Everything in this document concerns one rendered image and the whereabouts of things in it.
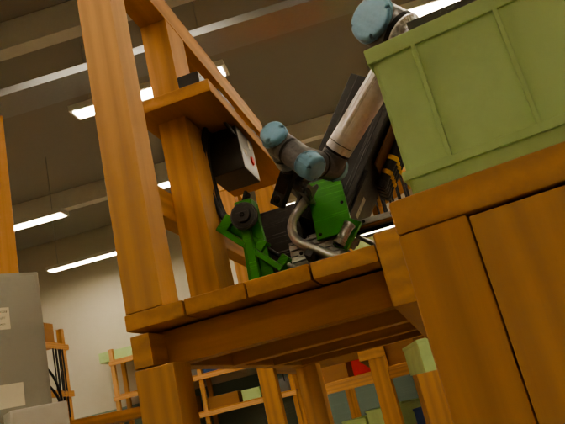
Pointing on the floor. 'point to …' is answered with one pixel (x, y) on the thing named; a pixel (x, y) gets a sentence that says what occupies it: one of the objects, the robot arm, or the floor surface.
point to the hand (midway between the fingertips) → (304, 201)
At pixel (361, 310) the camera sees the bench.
